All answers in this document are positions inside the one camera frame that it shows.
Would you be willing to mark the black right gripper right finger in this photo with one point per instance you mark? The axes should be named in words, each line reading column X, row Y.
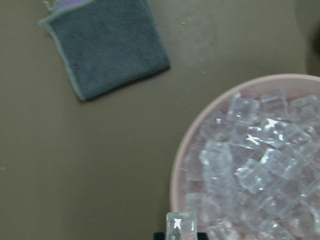
column 202, row 236

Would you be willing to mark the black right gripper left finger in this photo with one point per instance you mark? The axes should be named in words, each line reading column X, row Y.
column 159, row 236

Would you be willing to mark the clear ice cube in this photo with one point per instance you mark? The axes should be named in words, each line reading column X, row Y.
column 181, row 226

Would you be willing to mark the pink bowl of ice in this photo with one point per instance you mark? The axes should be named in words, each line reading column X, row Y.
column 249, row 165

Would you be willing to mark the grey folded cloth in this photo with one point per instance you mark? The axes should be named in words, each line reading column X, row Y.
column 105, row 44

